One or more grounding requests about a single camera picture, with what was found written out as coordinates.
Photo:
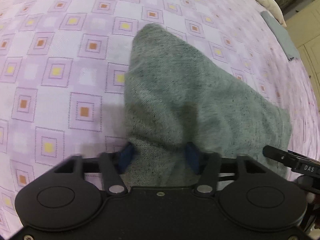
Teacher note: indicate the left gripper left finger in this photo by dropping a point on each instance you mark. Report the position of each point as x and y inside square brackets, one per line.
[111, 166]

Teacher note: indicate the folded grey garment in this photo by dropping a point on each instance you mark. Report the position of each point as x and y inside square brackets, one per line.
[282, 36]

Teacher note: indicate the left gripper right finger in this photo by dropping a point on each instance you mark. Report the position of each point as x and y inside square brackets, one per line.
[205, 165]

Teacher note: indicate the green-grey speckled pants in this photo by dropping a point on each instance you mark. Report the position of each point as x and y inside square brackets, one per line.
[175, 95]

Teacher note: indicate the pink patterned bed sheet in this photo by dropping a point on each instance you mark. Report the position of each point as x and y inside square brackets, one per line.
[62, 76]

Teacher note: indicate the cream wardrobe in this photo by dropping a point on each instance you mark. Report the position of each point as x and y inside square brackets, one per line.
[303, 28]

